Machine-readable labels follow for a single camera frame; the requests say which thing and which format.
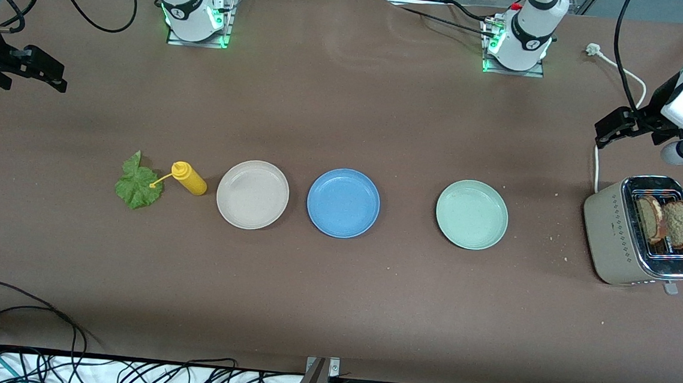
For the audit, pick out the blue round plate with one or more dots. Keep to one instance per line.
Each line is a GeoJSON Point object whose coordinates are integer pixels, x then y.
{"type": "Point", "coordinates": [343, 203]}

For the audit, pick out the brown bread slice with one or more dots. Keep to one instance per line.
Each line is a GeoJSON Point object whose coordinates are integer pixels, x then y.
{"type": "Point", "coordinates": [681, 226]}
{"type": "Point", "coordinates": [649, 220]}

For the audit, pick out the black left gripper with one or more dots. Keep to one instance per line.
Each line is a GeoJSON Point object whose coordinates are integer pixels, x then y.
{"type": "Point", "coordinates": [654, 115]}

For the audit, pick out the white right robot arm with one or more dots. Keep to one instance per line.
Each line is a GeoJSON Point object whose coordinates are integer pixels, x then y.
{"type": "Point", "coordinates": [186, 0]}

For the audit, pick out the beige chrome toaster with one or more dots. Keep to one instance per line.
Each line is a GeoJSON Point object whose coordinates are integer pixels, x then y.
{"type": "Point", "coordinates": [609, 234]}

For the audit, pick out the beige round plate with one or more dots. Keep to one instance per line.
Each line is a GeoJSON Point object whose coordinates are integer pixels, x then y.
{"type": "Point", "coordinates": [252, 195]}

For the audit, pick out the green round plate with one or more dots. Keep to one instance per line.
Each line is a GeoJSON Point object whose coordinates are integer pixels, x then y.
{"type": "Point", "coordinates": [472, 215]}

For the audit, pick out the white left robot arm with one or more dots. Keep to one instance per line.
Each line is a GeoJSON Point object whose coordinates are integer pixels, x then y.
{"type": "Point", "coordinates": [530, 30]}

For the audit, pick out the yellow squeeze bottle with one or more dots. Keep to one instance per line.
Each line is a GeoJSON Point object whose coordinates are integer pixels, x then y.
{"type": "Point", "coordinates": [192, 181]}

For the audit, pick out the green lettuce leaf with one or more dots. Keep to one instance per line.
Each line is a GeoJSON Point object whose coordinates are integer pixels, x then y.
{"type": "Point", "coordinates": [137, 189]}

